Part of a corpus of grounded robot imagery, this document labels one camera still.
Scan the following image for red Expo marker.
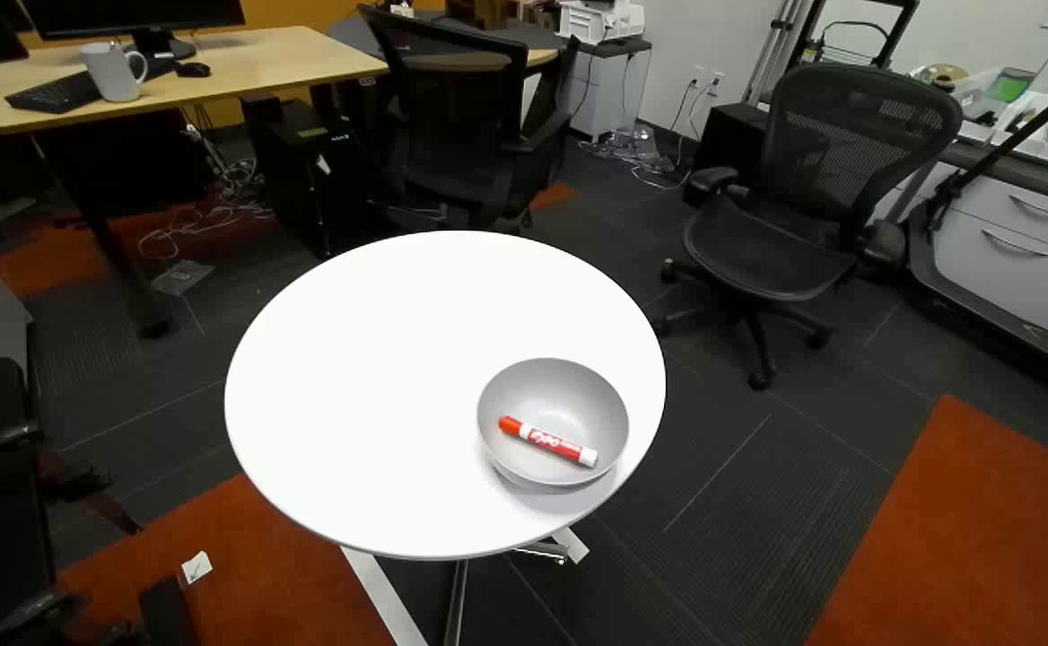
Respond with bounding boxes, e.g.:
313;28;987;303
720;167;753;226
494;412;601;472

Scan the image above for grey bowl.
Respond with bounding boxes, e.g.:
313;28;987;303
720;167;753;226
472;356;630;493

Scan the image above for black padded office chair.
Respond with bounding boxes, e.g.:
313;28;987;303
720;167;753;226
354;3;582;236

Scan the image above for black mesh office chair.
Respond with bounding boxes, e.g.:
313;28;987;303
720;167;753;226
653;61;968;392

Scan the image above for black computer tower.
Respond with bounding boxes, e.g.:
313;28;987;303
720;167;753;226
241;95;351;258

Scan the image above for white table base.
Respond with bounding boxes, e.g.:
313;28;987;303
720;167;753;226
336;524;592;646

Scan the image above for white printer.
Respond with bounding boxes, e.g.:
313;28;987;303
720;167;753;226
557;0;651;52

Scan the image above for grey power strip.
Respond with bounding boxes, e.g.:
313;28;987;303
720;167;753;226
147;254;220;303

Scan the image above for wooden desk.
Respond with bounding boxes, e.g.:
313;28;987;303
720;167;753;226
0;23;390;340

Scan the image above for small white floor tag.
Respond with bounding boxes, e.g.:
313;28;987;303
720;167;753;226
174;551;215;588

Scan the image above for white mug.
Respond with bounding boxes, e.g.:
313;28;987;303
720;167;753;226
76;41;155;103

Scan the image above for white drawer cabinet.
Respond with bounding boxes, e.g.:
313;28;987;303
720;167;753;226
904;155;1048;353

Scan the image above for black monitor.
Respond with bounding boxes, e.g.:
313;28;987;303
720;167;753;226
18;0;246;66

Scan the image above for black diagonal stand pole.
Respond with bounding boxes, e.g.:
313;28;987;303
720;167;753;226
921;66;1048;236

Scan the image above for black keyboard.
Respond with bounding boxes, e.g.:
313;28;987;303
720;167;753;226
0;70;105;118

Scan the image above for device with green screen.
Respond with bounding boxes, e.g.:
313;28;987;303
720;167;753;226
984;66;1039;110

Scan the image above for black box by wall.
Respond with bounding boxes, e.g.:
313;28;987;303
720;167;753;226
692;101;781;210

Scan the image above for tangled floor cables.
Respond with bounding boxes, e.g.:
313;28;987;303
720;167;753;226
133;194;280;267

